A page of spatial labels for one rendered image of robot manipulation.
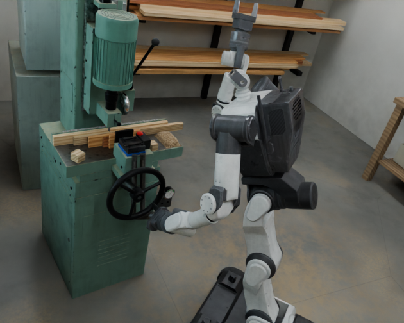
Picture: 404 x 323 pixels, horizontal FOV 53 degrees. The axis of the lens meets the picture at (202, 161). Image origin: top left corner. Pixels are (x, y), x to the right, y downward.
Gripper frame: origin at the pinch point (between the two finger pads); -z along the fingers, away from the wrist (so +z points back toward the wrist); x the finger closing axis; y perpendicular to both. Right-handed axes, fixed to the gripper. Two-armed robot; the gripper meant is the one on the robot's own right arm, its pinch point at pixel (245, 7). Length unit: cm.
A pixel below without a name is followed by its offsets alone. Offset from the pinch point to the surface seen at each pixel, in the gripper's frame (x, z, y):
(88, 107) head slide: 53, 58, 38
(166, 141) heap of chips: 17, 68, 20
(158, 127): 17, 64, 31
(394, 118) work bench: -226, 48, 48
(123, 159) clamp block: 45, 74, 8
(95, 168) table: 54, 81, 17
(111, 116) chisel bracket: 47, 58, 23
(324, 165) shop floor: -213, 108, 97
